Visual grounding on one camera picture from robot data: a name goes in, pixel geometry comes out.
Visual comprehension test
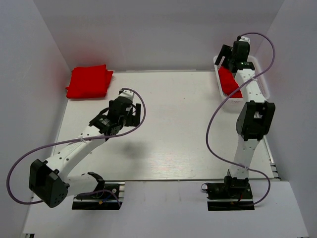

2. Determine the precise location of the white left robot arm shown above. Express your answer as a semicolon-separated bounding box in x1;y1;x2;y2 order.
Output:
29;90;141;208

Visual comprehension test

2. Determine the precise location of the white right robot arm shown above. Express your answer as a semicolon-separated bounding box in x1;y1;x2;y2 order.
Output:
215;36;275;198

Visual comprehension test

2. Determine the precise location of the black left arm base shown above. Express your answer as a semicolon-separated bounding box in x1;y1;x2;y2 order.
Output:
72;182;125;211

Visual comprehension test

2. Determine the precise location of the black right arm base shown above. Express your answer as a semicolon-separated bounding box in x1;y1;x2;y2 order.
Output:
201;182;255;211

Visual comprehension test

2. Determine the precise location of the folded red t shirt stack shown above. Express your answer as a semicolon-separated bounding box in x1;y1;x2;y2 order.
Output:
66;64;113;99

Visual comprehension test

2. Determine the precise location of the white plastic basket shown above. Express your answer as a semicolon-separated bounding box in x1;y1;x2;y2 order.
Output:
213;56;270;107

